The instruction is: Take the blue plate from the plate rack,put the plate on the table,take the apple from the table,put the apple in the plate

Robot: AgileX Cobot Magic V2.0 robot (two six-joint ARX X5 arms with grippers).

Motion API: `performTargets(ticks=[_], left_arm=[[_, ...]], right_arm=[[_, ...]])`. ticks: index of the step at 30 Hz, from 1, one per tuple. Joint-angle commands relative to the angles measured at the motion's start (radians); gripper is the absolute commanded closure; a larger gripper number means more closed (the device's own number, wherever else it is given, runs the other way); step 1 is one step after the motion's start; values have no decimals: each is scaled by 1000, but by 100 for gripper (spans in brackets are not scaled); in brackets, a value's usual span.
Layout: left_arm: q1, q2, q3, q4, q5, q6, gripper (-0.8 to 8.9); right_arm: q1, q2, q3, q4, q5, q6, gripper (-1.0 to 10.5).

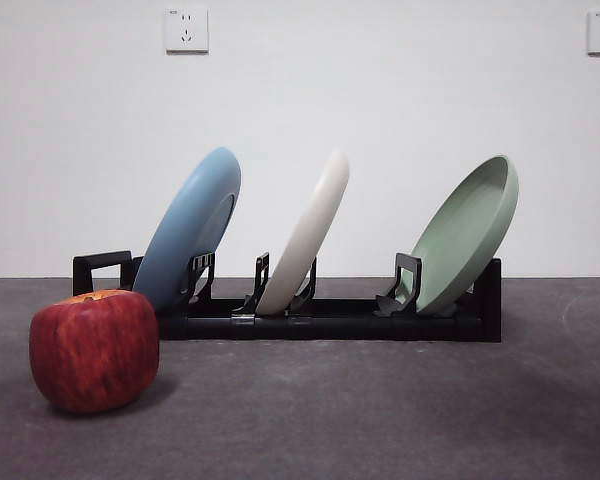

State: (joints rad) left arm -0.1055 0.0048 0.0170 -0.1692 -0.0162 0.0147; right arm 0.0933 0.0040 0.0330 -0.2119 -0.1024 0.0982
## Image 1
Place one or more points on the blue plate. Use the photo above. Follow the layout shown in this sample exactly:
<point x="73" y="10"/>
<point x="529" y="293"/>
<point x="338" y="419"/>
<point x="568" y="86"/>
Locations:
<point x="190" y="225"/>

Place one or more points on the red apple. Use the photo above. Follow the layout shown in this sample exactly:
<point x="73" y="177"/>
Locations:
<point x="95" y="350"/>

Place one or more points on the white plate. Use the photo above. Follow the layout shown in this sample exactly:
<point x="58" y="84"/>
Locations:
<point x="310" y="240"/>

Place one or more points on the black plate rack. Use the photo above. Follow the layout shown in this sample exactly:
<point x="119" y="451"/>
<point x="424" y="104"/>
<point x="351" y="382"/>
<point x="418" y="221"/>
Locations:
<point x="330" y="327"/>

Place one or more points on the green plate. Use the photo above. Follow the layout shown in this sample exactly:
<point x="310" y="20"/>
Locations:
<point x="460" y="250"/>

